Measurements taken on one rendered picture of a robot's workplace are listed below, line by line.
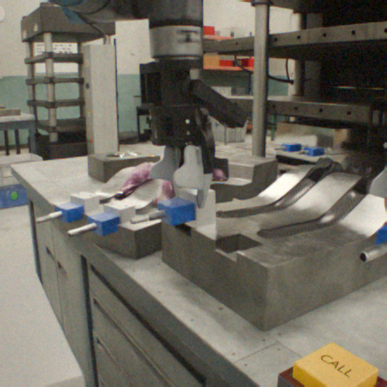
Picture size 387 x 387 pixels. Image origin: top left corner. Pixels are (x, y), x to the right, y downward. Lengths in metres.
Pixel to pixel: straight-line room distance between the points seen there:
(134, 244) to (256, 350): 0.32
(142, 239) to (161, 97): 0.28
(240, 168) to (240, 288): 0.50
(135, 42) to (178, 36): 7.99
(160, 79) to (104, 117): 4.42
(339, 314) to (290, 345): 0.11
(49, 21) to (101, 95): 1.03
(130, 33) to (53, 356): 8.40
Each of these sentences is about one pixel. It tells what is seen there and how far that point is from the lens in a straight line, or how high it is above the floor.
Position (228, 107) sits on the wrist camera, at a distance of 0.62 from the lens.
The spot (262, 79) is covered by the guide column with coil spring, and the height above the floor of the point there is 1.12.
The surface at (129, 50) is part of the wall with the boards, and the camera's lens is 8.49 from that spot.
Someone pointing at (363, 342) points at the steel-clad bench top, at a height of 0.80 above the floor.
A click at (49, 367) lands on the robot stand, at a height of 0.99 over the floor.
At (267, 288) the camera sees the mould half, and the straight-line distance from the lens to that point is 0.51.
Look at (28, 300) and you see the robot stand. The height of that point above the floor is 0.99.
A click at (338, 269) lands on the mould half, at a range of 0.61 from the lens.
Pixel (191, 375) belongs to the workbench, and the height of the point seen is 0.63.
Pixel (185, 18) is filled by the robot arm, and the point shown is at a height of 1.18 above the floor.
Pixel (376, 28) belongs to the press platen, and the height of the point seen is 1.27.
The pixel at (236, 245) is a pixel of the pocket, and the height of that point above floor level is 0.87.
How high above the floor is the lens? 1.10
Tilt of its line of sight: 15 degrees down
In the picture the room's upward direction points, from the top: straight up
